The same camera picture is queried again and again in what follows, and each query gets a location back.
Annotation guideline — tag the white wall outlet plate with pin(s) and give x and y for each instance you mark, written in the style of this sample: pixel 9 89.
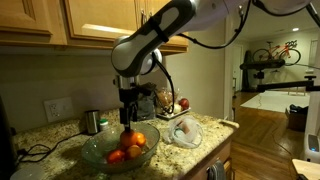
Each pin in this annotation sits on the white wall outlet plate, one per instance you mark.
pixel 58 109

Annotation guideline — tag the round glass lid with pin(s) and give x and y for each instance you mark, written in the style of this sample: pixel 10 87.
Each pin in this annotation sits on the round glass lid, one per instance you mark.
pixel 26 173

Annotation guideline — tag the red bicycle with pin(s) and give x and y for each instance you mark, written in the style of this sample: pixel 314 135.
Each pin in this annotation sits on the red bicycle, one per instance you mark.
pixel 278 49

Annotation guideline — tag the stainless steel cup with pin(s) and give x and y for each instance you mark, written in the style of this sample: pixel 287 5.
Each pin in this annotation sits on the stainless steel cup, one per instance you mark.
pixel 91 121

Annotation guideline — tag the orange red peach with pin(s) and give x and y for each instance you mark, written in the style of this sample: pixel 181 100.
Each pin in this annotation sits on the orange red peach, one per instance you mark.
pixel 141 139

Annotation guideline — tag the pale yellow peach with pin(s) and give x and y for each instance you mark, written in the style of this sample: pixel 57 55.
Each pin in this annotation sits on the pale yellow peach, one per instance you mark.
pixel 189 128

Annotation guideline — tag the white appliance with blue light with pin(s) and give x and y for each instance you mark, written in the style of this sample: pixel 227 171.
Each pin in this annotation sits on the white appliance with blue light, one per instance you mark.
pixel 311 148

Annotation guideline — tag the white bottle green cap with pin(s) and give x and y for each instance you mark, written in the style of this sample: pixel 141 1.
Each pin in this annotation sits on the white bottle green cap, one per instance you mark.
pixel 104 126

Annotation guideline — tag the white onion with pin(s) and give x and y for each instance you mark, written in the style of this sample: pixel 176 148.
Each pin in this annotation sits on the white onion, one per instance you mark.
pixel 177 108

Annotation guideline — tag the wooden drawer front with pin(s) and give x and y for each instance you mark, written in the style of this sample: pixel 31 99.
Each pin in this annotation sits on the wooden drawer front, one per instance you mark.
pixel 224 153

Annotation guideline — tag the dark box on floor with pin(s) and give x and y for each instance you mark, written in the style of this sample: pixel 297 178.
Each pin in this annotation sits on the dark box on floor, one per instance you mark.
pixel 296 116

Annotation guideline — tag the white floor rug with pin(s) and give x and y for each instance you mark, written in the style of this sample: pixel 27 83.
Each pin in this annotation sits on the white floor rug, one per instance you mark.
pixel 276 101

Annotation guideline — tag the round ceiling light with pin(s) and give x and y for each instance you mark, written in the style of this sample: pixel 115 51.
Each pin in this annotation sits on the round ceiling light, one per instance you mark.
pixel 295 29

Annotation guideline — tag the deep red peach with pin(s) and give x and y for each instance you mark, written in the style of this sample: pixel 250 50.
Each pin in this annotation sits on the deep red peach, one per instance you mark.
pixel 115 156

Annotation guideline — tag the light wooden board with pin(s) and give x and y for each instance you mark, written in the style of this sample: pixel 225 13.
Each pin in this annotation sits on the light wooden board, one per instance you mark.
pixel 308 170

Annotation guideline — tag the red onion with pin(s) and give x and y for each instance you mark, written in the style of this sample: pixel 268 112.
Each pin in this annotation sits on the red onion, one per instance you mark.
pixel 184 103

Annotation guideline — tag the clear bag of bread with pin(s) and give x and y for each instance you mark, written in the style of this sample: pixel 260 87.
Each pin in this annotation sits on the clear bag of bread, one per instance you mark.
pixel 164 98

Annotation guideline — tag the grey striped hanging towel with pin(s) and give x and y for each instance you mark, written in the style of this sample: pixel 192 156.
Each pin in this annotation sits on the grey striped hanging towel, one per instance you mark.
pixel 216 171

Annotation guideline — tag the bright orange peach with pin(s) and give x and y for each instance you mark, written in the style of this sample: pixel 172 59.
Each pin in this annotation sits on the bright orange peach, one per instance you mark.
pixel 128 138

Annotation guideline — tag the large glass bowl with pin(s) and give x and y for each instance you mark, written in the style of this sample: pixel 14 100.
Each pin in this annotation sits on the large glass bowl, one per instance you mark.
pixel 100 150

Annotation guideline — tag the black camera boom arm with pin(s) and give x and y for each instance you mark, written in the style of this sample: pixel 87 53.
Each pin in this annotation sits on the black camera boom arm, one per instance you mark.
pixel 283 86

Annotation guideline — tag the small dark tray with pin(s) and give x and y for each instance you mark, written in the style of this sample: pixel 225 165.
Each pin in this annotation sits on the small dark tray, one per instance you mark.
pixel 173 115

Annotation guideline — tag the clear plastic bag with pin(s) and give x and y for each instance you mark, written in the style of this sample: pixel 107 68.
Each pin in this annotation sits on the clear plastic bag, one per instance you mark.
pixel 185 131

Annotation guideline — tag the black kitchen appliance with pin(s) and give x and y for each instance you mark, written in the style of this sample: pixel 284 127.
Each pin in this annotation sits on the black kitchen appliance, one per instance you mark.
pixel 5 140

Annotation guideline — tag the black stereo camera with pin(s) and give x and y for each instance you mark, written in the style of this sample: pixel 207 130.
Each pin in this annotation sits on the black stereo camera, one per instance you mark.
pixel 263 64

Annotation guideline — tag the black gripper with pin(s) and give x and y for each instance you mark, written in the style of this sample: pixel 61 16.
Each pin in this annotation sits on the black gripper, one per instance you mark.
pixel 131 95

